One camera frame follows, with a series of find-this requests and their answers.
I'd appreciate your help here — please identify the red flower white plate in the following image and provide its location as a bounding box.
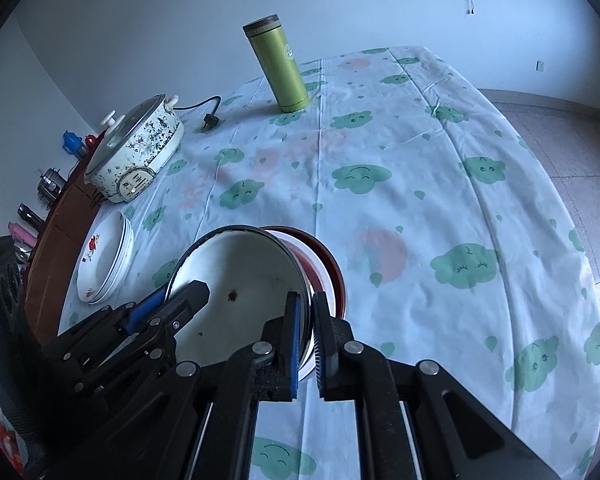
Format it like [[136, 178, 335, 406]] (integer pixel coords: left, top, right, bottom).
[[76, 211, 126, 304]]

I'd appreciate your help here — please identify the white enamel bowl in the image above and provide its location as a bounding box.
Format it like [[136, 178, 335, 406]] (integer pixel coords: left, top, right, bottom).
[[166, 226, 312, 366]]

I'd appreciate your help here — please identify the red plastic bowl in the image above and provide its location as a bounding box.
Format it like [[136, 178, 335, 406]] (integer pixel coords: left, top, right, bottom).
[[263, 226, 336, 382]]

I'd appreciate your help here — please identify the pink flower rimmed plate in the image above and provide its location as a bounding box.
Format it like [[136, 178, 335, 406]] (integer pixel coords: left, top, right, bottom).
[[92, 214, 134, 304]]

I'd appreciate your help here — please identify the stainless steel bowl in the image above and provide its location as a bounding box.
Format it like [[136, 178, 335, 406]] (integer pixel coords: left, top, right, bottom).
[[273, 226, 347, 318]]

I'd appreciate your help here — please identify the brown wooden sideboard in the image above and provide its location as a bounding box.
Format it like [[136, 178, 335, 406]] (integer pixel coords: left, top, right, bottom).
[[23, 150, 102, 344]]

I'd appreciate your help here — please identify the pink thermos flask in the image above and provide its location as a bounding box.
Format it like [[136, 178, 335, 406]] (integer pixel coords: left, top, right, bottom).
[[7, 222, 38, 247]]

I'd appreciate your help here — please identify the black thermos flask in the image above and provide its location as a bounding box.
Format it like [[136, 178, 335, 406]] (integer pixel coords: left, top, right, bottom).
[[17, 204, 44, 232]]

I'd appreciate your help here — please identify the steel rice cooker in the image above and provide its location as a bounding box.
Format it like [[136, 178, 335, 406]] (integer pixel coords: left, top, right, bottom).
[[38, 168, 67, 207]]

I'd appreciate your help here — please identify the floral electric cooking pot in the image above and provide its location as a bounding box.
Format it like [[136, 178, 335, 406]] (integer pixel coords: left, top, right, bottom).
[[84, 94, 184, 203]]

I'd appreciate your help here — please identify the blue water bottle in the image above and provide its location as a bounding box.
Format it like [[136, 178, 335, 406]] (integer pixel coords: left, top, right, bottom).
[[62, 130, 87, 159]]

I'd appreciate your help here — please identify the floral white tablecloth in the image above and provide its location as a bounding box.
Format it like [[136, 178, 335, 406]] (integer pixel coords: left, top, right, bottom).
[[57, 45, 600, 480]]

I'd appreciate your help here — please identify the green thermos bottle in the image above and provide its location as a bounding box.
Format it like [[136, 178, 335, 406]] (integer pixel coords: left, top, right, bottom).
[[242, 14, 310, 113]]

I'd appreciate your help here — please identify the black power cord plug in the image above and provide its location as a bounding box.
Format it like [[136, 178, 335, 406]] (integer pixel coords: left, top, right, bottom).
[[175, 96, 222, 132]]

